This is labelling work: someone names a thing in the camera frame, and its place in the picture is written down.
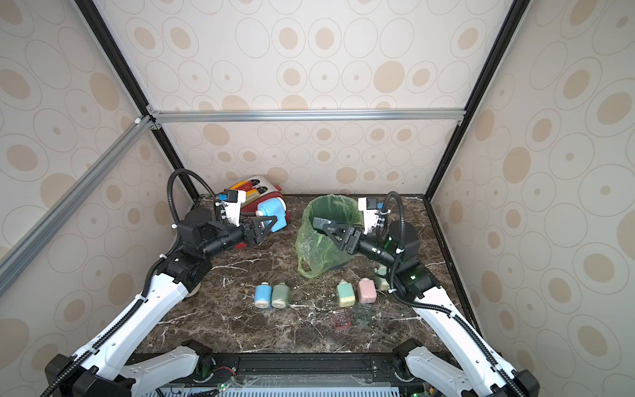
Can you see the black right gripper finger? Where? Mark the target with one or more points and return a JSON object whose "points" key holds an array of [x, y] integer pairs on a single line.
{"points": [[323, 224], [339, 238]]}

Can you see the clear pink shavings tray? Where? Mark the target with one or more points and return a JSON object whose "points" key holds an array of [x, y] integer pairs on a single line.
{"points": [[341, 320]]}

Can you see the mint green pencil sharpener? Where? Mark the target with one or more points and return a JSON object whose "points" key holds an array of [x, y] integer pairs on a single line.
{"points": [[381, 278]]}

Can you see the pink pencil sharpener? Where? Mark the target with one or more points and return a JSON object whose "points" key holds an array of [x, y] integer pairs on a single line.
{"points": [[367, 293]]}

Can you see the brown tape roll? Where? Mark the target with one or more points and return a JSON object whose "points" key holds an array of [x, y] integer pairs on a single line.
{"points": [[193, 292]]}

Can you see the silver aluminium side bar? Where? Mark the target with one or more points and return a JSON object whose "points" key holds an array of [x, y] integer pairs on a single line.
{"points": [[29, 247]]}

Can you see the blue pencil sharpener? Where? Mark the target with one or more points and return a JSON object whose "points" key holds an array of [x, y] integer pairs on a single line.
{"points": [[273, 207], [262, 297]]}

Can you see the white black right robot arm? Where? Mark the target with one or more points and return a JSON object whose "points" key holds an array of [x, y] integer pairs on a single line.
{"points": [[387, 238]]}

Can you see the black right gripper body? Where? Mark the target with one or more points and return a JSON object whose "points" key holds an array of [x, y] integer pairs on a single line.
{"points": [[352, 239]]}

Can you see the silver aluminium crossbar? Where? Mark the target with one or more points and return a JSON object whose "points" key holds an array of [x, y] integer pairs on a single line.
{"points": [[324, 115]]}

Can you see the red plastic basket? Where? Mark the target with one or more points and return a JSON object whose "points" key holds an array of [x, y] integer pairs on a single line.
{"points": [[250, 211]]}

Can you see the green plastic bin liner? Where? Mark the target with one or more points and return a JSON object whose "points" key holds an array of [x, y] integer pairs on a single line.
{"points": [[316, 251]]}

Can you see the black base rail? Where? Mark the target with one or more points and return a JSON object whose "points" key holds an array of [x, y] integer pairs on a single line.
{"points": [[278, 369]]}

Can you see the sage green pencil sharpener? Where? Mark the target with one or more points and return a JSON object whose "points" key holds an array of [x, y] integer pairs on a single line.
{"points": [[280, 296]]}

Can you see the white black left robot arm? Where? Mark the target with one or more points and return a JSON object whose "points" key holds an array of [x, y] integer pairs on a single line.
{"points": [[101, 367]]}

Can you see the blue pencil sharpener in row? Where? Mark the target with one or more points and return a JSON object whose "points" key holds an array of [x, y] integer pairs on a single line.
{"points": [[262, 297]]}

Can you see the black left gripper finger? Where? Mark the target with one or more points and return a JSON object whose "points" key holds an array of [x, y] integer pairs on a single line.
{"points": [[266, 229], [263, 219]]}

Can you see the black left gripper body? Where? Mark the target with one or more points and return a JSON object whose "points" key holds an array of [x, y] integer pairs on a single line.
{"points": [[249, 236]]}

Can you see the light green pencil sharpener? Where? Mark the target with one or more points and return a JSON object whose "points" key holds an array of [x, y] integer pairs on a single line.
{"points": [[345, 294]]}

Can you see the clear green shavings tray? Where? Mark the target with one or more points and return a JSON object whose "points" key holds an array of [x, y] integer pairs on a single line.
{"points": [[364, 314]]}

